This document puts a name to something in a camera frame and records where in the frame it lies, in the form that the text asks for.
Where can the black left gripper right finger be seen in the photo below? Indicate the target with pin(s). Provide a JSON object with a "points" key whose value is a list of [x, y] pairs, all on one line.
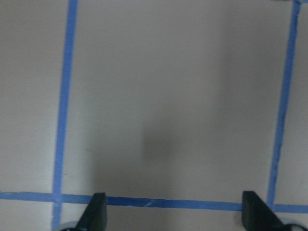
{"points": [[256, 215]]}

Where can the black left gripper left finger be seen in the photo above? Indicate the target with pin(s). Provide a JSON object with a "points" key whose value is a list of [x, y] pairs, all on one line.
{"points": [[94, 217]]}

